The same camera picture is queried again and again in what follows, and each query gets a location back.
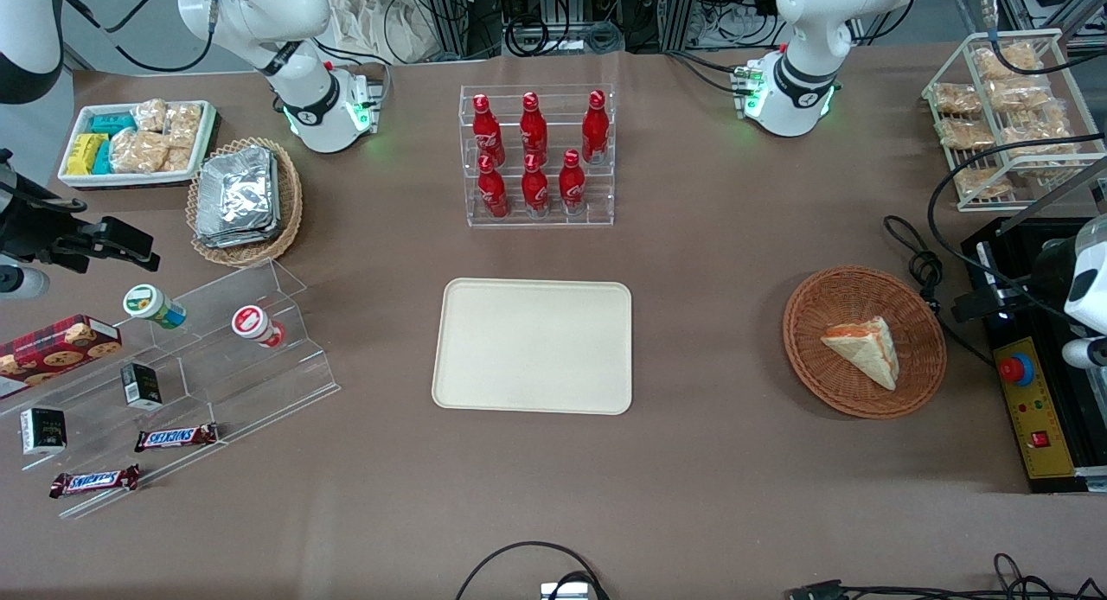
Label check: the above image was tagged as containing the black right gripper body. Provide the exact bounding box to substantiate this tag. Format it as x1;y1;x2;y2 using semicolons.
0;149;106;274

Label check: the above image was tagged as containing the triangular sandwich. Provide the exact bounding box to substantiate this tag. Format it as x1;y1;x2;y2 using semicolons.
820;316;900;392

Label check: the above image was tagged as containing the white rectangular snack tray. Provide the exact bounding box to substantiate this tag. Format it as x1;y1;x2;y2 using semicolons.
57;99;220;191

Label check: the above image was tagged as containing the empty-weave brown wicker basket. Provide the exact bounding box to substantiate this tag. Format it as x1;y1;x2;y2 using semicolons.
783;265;948;420

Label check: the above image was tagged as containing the wicker basket with foil packs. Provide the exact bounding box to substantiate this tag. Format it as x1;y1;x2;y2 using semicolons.
186;137;304;267

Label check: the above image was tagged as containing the beige plastic tray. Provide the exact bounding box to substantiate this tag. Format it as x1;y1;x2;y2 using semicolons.
432;278;634;416

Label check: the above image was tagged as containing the green lid yogurt cup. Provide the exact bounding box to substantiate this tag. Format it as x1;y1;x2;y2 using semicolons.
122;284;188;330

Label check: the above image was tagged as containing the red emergency stop button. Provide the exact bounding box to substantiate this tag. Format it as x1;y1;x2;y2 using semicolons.
998;353;1037;388

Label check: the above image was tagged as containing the yellow snack pack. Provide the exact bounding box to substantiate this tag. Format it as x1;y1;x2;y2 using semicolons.
66;133;109;176

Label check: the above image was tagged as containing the diagonal aluminium bar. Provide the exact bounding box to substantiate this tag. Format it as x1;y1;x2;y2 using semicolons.
1021;155;1107;238

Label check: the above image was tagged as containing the silver foil pack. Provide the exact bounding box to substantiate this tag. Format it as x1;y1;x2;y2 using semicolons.
197;145;278;238
195;224;283;250

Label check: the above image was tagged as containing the red cookie box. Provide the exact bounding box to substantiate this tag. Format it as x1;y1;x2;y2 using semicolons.
0;314;123;401

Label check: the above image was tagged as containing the clear bag of fried snacks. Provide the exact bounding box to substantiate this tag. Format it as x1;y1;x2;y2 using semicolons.
954;167;1014;200
932;83;983;117
973;41;1044;81
1021;155;1084;182
986;79;1053;113
936;118;996;151
1003;103;1075;157

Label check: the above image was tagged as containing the small black box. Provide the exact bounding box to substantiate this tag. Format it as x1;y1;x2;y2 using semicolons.
120;362;164;411
20;406;68;456

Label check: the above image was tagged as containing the red lid yogurt cup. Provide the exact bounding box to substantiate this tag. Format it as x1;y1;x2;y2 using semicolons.
231;304;287;350

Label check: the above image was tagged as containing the black control box yellow panel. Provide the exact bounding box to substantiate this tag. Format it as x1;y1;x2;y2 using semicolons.
960;215;1107;495

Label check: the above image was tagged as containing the clear acrylic step display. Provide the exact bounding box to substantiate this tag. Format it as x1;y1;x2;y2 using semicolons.
0;257;341;520

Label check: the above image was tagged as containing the snickers chocolate bar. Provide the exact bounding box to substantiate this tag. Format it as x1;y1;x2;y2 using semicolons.
49;464;141;499
134;423;220;453

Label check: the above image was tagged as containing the beige cloth bag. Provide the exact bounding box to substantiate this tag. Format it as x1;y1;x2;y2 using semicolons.
327;0;438;66

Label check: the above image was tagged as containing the red cola bottle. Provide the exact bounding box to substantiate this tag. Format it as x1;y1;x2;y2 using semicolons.
581;90;611;165
520;92;549;160
472;93;507;165
522;153;551;217
477;155;510;220
559;149;587;216

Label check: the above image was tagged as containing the clear acrylic bottle rack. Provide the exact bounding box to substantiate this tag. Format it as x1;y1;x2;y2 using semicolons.
459;84;616;229

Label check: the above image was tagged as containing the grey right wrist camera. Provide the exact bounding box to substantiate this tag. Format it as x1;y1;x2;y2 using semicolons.
0;265;50;300

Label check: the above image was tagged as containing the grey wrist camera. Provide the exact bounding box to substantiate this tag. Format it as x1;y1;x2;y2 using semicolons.
0;265;50;300
1062;338;1107;369

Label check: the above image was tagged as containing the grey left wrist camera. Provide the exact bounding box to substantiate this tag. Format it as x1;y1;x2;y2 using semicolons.
1062;338;1107;369

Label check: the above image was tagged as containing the knotted black cable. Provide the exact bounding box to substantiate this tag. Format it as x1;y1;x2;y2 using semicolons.
882;215;995;367

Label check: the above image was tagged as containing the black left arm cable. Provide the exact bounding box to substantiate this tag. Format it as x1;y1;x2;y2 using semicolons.
928;133;1107;324

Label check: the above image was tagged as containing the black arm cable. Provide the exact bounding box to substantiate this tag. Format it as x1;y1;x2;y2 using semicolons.
62;0;217;73
928;133;1107;324

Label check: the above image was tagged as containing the white wire rack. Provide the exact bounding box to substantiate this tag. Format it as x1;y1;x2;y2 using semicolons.
921;28;1107;214

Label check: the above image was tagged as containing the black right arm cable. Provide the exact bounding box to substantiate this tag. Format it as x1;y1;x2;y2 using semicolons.
62;0;217;73

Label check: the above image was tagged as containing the black cable with connector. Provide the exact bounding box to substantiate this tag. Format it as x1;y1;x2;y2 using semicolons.
787;552;1107;600

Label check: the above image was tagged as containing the aluminium frame rack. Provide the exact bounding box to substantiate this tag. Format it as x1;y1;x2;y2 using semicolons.
422;0;703;58

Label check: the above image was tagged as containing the black looped cable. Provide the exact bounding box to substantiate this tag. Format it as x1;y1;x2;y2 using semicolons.
456;541;609;600

